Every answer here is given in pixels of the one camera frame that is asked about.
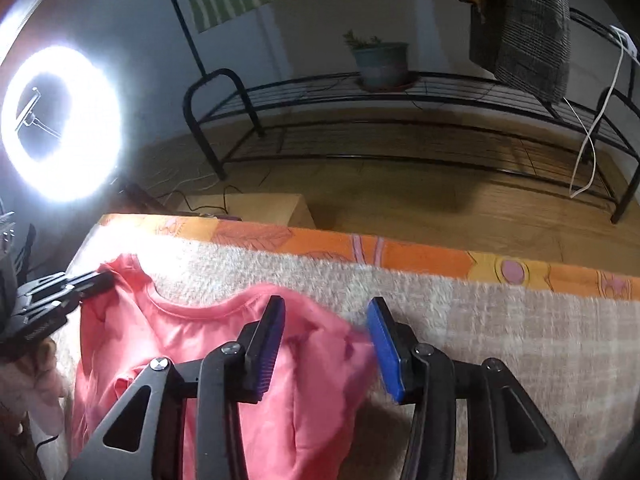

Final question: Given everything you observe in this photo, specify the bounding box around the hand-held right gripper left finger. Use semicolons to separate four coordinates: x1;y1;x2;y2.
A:
65;295;287;480

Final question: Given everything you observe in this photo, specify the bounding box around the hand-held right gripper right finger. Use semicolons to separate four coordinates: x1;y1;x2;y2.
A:
366;296;581;480

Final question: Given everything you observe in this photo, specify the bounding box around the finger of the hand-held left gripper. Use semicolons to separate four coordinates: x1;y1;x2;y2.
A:
0;296;81;348
20;270;117;308

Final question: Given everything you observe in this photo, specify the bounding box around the pink t-shirt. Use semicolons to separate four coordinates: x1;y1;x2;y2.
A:
70;253;378;480

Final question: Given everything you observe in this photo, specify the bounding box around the black metal clothes rack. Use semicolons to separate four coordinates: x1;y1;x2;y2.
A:
155;0;640;225

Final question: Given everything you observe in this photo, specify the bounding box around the person's left hand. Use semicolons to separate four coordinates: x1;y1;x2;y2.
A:
0;337;68;436

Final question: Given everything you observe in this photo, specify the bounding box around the orange patterned bed sheet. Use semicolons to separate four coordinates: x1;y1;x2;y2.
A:
97;212;640;303

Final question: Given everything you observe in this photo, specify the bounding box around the beige plaid blanket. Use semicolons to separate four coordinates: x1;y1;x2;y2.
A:
50;225;640;480

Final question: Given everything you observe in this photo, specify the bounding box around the wooden box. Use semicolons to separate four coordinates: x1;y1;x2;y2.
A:
170;192;316;228

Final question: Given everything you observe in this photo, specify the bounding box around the potted plant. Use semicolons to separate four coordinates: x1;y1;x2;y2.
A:
342;30;416;93

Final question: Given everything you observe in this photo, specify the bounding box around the grey plaid coat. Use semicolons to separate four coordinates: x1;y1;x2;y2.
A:
467;0;573;106

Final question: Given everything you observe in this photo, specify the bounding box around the black floor cable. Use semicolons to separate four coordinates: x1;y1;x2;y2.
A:
165;185;241;218

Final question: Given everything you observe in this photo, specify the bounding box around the ring light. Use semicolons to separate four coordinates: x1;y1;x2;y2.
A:
0;45;123;206

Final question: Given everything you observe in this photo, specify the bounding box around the white lamp cable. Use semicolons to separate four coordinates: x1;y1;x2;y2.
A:
570;35;626;200

